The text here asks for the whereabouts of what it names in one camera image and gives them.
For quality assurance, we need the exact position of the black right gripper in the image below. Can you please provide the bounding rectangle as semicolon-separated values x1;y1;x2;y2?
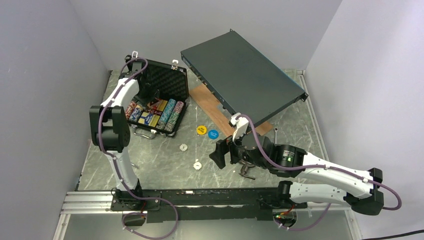
209;126;270;169

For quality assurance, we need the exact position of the red triangular token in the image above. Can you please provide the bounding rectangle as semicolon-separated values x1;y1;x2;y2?
147;99;161;109

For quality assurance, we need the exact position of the blue round button chip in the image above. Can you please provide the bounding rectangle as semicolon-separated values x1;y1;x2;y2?
208;129;219;140

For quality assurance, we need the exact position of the yellow round button chip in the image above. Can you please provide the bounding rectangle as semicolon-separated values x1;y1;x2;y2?
196;125;208;135

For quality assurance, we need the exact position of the white poker chip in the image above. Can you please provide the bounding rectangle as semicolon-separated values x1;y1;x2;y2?
179;143;188;152
193;160;202;171

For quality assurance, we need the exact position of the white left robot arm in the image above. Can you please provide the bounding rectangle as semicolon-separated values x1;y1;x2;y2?
89;57;150;210

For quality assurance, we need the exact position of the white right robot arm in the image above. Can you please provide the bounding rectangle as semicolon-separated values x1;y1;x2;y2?
209;134;384;216

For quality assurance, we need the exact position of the metal clamp tool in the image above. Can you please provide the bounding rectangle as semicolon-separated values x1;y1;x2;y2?
238;160;256;180

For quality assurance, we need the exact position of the upper playing card deck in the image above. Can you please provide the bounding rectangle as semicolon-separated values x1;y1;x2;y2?
147;98;168;112

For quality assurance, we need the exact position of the playing card deck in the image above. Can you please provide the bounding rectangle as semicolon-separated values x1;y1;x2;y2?
147;98;168;112
137;111;160;128

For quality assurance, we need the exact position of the yellow blue chip row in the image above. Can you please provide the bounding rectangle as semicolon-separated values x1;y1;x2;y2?
128;105;144;123

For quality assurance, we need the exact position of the lower playing card deck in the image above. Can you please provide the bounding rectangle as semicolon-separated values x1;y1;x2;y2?
137;111;160;128

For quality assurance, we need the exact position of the black poker chip case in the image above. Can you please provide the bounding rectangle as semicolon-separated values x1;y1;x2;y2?
119;52;189;139

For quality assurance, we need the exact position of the teal poker chip row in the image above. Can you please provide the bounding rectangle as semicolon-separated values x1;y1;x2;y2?
156;99;177;129

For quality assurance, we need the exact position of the small silver wrench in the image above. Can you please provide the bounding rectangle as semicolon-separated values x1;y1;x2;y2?
274;127;279;144

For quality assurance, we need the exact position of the purple green chip row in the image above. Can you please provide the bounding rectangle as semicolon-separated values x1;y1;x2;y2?
164;101;185;132

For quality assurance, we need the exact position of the wooden board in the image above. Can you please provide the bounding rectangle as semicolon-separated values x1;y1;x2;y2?
188;83;275;138

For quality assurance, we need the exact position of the dark rack server unit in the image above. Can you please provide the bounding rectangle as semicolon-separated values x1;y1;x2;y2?
180;30;309;127

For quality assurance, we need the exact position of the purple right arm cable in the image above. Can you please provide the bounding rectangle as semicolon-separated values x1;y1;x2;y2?
236;114;403;211

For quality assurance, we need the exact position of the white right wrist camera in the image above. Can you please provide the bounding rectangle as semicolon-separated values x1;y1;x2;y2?
229;112;249;142

